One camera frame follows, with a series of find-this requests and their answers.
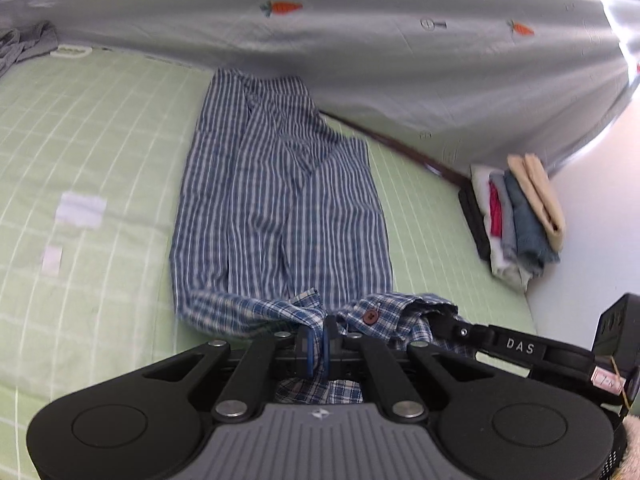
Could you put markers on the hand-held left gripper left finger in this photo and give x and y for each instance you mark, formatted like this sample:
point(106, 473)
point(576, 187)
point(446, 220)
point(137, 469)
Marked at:
point(308, 355)

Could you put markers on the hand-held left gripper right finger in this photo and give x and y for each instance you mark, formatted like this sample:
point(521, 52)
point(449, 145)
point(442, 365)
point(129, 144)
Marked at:
point(330, 355)

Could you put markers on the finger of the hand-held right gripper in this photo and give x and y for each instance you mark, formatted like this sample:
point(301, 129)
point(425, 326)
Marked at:
point(457, 330)

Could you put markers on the blue plaid shirt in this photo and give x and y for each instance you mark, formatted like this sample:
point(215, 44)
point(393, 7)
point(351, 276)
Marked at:
point(280, 200)

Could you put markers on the person's right forearm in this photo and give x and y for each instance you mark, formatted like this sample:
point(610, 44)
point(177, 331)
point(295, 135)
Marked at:
point(632, 445)

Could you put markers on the stack of folded clothes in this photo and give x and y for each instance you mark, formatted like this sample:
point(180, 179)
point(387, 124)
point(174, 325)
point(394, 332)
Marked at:
point(525, 220)

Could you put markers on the small white tape patch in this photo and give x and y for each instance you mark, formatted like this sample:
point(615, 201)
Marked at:
point(52, 259)

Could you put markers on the grey carrot print sheet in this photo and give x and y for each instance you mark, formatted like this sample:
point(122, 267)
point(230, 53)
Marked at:
point(350, 50)

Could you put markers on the green grid cutting mat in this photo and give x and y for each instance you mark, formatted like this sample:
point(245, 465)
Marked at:
point(100, 135)

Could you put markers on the grey crumpled garment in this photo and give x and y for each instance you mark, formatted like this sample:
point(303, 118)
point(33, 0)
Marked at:
point(25, 42)

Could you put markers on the brown wooden bed rail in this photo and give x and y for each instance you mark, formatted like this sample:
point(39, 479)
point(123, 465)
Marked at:
point(400, 150)

